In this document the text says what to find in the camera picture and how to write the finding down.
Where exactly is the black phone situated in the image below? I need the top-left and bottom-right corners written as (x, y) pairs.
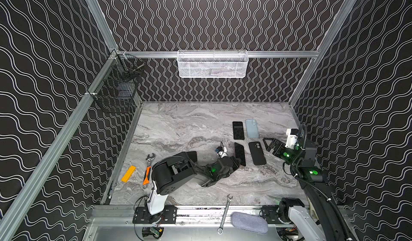
top-left (186, 151), bottom-right (197, 163)
top-left (235, 142), bottom-right (246, 166)

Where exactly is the black phone case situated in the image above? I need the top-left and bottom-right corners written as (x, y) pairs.
top-left (248, 142), bottom-right (267, 166)

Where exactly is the pale blue phone case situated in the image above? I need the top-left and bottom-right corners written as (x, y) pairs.
top-left (245, 119), bottom-right (260, 139)

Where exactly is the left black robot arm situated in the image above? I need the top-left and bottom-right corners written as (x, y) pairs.
top-left (145, 151), bottom-right (241, 215)

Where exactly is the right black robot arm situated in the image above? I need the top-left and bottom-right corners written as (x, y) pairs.
top-left (263, 138), bottom-right (355, 241)

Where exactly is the grey cloth pad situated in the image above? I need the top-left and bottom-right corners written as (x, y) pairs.
top-left (231, 212), bottom-right (268, 235)

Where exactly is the silver wrench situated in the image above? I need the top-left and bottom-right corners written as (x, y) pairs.
top-left (217, 194), bottom-right (233, 235)

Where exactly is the yellow block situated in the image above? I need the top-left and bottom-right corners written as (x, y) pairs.
top-left (121, 165), bottom-right (136, 183)

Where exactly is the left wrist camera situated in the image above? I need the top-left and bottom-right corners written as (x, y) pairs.
top-left (216, 146), bottom-right (227, 158)

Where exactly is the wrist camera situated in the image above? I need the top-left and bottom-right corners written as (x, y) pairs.
top-left (216, 146), bottom-right (227, 158)
top-left (285, 128), bottom-right (299, 149)

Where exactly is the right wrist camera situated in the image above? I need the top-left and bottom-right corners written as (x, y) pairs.
top-left (285, 128), bottom-right (299, 149)

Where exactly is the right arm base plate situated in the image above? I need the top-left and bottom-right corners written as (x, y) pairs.
top-left (259, 205), bottom-right (293, 225)

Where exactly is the orange handled adjustable wrench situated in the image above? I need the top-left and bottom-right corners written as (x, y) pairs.
top-left (142, 153), bottom-right (156, 189)

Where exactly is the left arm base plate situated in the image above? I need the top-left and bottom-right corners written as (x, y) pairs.
top-left (133, 205), bottom-right (178, 224)

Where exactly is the white wire basket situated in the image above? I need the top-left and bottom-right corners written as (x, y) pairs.
top-left (177, 50), bottom-right (249, 78)

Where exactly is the black wire basket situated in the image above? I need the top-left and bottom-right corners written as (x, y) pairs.
top-left (92, 52), bottom-right (146, 114)

